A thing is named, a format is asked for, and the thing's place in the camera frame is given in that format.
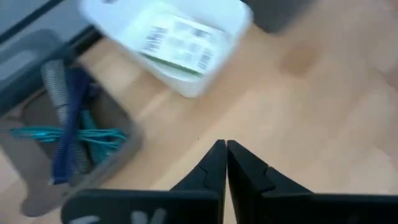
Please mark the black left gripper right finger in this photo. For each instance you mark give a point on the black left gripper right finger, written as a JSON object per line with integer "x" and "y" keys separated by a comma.
{"x": 280, "y": 208}

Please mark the white plastic bin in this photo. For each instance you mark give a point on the white plastic bin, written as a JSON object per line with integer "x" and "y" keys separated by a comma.
{"x": 217, "y": 18}

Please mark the white printed card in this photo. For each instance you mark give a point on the white printed card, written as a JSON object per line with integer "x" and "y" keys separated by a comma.
{"x": 183, "y": 43}

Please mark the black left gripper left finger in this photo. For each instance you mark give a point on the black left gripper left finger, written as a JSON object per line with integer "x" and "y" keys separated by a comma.
{"x": 186, "y": 205}

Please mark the teal marker pen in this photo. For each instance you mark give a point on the teal marker pen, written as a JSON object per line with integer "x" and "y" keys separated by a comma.
{"x": 37, "y": 133}

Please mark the grey translucent plastic bin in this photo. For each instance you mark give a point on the grey translucent plastic bin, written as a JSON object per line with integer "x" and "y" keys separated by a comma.
{"x": 31, "y": 77}

